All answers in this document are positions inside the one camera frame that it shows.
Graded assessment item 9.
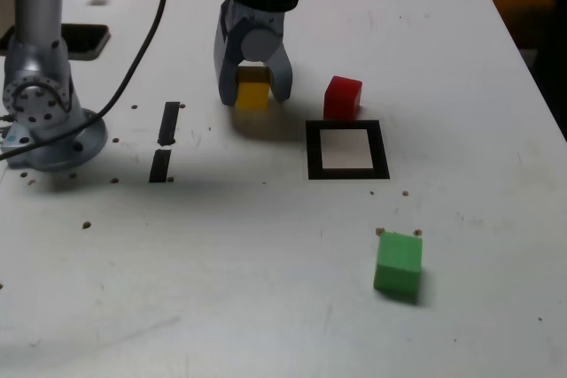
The black tape strip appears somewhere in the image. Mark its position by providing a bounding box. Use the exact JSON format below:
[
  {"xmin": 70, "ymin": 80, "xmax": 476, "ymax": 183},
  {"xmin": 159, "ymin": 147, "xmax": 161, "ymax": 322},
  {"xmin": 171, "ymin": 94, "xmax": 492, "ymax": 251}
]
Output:
[{"xmin": 148, "ymin": 101, "xmax": 182, "ymax": 184}]

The yellow cube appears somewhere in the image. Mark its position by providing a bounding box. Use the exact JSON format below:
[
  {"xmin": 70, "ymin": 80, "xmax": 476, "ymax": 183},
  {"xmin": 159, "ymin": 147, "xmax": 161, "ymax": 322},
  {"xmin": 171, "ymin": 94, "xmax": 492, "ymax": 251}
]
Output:
[{"xmin": 235, "ymin": 66, "xmax": 271, "ymax": 112}]

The red cube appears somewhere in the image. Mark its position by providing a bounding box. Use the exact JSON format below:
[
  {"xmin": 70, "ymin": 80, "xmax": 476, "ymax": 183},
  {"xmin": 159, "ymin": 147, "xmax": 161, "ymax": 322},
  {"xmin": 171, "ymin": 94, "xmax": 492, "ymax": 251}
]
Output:
[{"xmin": 322, "ymin": 75, "xmax": 363, "ymax": 122}]

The black tape square outline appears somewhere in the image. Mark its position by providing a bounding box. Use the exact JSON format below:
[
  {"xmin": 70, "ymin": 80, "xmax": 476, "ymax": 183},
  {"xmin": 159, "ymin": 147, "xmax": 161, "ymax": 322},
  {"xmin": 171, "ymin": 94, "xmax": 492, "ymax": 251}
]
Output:
[{"xmin": 305, "ymin": 120, "xmax": 391, "ymax": 181}]

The green cube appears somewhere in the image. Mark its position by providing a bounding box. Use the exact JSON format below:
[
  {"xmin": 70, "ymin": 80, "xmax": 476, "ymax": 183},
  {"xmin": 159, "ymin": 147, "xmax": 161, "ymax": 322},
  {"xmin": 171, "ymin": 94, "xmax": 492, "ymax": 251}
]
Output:
[{"xmin": 373, "ymin": 230, "xmax": 423, "ymax": 304}]

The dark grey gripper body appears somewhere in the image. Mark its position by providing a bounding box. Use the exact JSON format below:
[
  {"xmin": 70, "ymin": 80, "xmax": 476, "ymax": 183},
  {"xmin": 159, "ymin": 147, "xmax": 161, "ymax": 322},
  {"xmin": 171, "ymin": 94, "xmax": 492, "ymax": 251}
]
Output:
[{"xmin": 220, "ymin": 2, "xmax": 287, "ymax": 42}]

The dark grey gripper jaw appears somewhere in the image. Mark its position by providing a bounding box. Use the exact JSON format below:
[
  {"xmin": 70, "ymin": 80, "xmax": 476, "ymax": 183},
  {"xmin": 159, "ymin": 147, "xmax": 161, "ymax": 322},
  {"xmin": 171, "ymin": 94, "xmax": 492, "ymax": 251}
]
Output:
[{"xmin": 213, "ymin": 19, "xmax": 245, "ymax": 107}]

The black rectangular device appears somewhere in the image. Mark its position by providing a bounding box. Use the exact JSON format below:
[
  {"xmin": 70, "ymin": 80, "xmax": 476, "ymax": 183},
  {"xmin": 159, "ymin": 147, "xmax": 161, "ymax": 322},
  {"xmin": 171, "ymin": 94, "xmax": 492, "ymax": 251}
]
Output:
[{"xmin": 0, "ymin": 23, "xmax": 111, "ymax": 60}]

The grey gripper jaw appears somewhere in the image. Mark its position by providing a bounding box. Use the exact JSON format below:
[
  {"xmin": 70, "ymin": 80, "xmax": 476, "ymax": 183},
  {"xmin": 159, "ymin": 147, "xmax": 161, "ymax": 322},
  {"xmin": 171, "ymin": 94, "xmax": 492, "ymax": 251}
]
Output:
[{"xmin": 241, "ymin": 26, "xmax": 294, "ymax": 104}]

